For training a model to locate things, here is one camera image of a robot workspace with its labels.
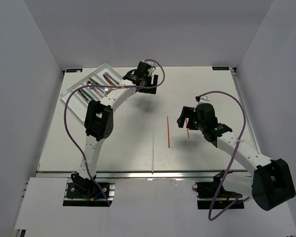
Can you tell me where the iridescent rainbow knife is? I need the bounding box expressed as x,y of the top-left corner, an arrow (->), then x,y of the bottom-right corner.
103,74 -> 120,86

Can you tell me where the silver ornate butter knife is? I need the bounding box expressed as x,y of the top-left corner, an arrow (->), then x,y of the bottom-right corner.
104,72 -> 120,84

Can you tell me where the silver spoon pink handle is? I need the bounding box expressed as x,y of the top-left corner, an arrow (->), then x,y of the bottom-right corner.
89,87 -> 105,98

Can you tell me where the silver spoon dark handle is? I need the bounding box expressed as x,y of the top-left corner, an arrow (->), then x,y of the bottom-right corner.
89,78 -> 104,87

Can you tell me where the green handle fork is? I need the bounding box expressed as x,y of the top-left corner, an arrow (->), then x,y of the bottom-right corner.
78,89 -> 93,102

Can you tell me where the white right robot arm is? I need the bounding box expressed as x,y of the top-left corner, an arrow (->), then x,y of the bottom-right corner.
177,103 -> 296,211

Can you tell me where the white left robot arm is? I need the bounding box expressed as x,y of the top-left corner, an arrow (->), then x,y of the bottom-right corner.
64,59 -> 162,197

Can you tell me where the blue label sticker right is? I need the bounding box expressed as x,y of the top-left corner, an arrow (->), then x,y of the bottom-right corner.
212,66 -> 230,71

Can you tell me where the blue label sticker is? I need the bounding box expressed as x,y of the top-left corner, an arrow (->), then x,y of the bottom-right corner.
212,66 -> 230,71
66,68 -> 83,73

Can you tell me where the white compartment utensil tray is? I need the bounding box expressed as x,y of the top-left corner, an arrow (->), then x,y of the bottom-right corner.
60,64 -> 122,123

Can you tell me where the blue label sticker left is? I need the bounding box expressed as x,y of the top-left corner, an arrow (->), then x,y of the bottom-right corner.
66,68 -> 83,73

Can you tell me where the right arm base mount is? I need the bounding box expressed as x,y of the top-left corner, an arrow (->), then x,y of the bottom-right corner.
192,170 -> 239,210

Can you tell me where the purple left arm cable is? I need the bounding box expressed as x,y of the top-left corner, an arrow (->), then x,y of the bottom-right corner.
63,59 -> 166,207

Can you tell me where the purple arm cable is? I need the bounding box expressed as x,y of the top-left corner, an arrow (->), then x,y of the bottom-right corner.
63,59 -> 166,207
195,90 -> 247,221

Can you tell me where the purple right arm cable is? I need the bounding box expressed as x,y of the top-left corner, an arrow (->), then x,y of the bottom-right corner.
195,90 -> 247,221

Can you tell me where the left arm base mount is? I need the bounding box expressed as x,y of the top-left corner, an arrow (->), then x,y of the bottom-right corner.
63,173 -> 115,207

